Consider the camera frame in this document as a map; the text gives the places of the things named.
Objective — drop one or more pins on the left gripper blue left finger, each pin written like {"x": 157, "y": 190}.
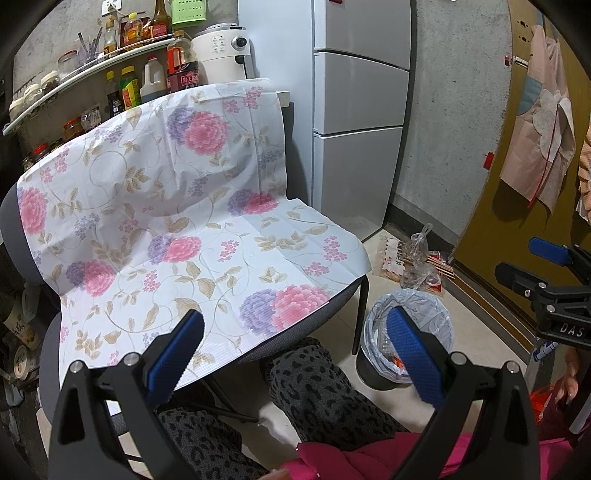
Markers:
{"x": 168, "y": 355}

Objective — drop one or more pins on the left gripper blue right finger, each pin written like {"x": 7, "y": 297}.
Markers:
{"x": 421, "y": 353}

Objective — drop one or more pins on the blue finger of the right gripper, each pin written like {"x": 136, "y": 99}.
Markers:
{"x": 556, "y": 254}

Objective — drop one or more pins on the trash bin with liner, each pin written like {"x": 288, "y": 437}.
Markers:
{"x": 378, "y": 364}

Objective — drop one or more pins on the plastic bags on floor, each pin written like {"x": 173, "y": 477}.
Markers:
{"x": 412, "y": 264}

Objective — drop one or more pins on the person's leopard print legs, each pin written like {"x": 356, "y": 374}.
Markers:
{"x": 343, "y": 434}

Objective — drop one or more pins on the pink apron on door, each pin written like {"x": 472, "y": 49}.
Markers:
{"x": 543, "y": 142}

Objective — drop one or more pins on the white refrigerator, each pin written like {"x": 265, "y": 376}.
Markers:
{"x": 347, "y": 67}

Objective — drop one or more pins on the white air fryer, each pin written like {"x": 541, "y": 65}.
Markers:
{"x": 223, "y": 52}

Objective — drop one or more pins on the wall shelf with bottles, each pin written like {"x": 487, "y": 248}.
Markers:
{"x": 188, "y": 12}

